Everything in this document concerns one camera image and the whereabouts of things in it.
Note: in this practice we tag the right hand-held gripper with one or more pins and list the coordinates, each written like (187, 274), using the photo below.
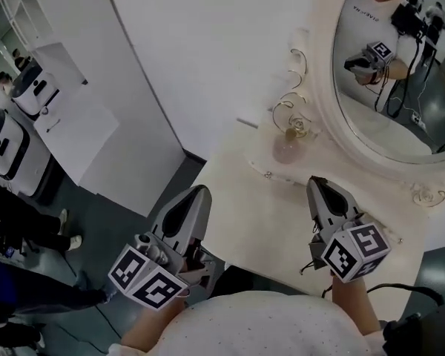
(356, 254)

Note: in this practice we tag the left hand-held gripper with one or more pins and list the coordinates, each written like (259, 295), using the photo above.
(144, 280)

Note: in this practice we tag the small pink perfume bottle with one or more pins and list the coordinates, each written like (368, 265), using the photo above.
(287, 150)

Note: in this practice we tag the black shoulder bag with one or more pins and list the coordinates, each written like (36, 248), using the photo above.
(430, 332)

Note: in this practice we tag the person's right forearm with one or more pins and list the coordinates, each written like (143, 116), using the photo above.
(356, 306)

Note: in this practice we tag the person's left forearm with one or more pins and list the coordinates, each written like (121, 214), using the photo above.
(152, 325)

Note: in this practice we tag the white dressing table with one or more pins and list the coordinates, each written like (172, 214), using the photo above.
(252, 213)

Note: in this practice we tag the person's black trouser leg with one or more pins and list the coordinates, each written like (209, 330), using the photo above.
(237, 278)

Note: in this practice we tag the oval white framed mirror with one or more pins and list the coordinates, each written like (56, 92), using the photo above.
(324, 98)

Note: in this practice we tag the person's white shirt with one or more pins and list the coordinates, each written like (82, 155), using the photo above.
(259, 328)

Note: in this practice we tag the white open shelf cabinet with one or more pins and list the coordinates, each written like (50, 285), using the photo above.
(96, 69)

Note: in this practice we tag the white and black robot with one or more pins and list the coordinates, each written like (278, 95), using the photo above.
(37, 91)
(7, 150)

